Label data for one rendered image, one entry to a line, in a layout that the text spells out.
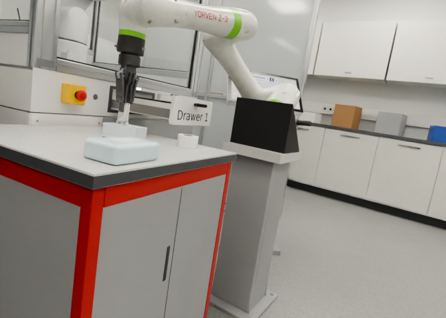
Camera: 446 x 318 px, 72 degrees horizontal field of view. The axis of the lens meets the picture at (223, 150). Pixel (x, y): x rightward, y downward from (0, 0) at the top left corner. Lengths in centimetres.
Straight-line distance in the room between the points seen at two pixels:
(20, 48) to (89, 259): 82
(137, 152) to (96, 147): 8
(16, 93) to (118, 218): 72
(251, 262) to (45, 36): 118
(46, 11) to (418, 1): 442
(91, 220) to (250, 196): 88
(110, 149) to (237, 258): 98
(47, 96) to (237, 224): 92
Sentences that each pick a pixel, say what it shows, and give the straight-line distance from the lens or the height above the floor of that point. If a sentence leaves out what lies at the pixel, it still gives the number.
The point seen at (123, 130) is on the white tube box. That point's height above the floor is 78.
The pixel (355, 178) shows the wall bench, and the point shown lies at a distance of 403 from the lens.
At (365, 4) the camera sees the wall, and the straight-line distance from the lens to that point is 505.
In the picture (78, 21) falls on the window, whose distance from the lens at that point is 133.
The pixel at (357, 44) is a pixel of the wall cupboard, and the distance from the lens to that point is 452.
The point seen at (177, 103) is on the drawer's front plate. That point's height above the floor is 90.
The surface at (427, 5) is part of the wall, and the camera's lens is 495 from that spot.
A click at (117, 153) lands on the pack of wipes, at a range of 65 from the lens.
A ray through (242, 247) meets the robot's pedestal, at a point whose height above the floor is 30.
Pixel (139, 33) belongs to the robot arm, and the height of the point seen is 111.
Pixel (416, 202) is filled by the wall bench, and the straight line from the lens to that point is 402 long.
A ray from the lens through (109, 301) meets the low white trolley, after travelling 78.
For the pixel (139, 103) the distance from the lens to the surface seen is 131.
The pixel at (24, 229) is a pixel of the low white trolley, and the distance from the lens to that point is 81.
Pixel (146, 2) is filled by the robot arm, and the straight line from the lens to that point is 106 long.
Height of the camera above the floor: 91
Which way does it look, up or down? 8 degrees down
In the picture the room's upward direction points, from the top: 9 degrees clockwise
